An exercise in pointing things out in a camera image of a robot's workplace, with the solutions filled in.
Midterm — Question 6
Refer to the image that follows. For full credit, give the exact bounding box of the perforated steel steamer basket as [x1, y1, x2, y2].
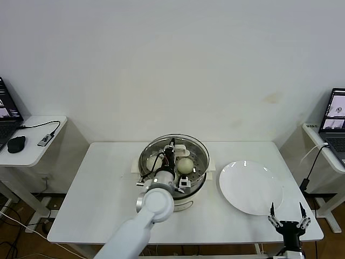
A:
[139, 136, 210, 200]

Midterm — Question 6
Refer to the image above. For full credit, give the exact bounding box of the white side desk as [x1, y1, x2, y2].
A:
[0, 115, 91, 233]
[301, 122, 345, 234]

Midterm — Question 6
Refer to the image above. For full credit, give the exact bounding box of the black usb cable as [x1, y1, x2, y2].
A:
[17, 120, 63, 137]

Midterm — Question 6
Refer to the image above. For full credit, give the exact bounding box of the black computer mouse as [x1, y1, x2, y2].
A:
[7, 135, 26, 154]

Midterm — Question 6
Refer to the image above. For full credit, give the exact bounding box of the white charging cable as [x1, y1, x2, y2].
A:
[301, 142, 330, 164]

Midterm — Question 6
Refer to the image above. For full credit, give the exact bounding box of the white steamed baozi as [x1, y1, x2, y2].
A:
[176, 158, 194, 174]
[145, 158, 162, 172]

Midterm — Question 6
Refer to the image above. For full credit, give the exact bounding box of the grey open laptop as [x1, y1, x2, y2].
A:
[319, 87, 345, 167]

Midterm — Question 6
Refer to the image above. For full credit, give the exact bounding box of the black cable with adapter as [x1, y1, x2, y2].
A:
[299, 145, 337, 196]

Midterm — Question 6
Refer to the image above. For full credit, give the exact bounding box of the round glass pot lid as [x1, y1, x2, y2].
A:
[139, 133, 210, 187]

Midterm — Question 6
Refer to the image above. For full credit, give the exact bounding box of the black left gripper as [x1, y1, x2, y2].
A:
[161, 138, 178, 172]

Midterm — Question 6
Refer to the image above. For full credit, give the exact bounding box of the cream electric cooking pot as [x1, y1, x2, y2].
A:
[131, 156, 217, 214]

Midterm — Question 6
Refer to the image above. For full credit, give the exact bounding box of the small grey usb hub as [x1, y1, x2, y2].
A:
[38, 133, 54, 147]

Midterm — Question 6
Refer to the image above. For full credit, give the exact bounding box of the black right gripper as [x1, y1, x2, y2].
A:
[267, 202, 312, 252]

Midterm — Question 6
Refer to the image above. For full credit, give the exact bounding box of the white floor cable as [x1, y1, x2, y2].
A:
[0, 209, 41, 233]

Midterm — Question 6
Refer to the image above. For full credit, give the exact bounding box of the round white plate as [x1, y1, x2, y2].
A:
[219, 160, 285, 216]

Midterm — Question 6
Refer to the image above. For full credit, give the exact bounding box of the black open laptop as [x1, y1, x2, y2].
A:
[0, 77, 25, 152]

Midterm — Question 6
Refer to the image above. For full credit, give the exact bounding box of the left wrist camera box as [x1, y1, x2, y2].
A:
[176, 175, 192, 194]

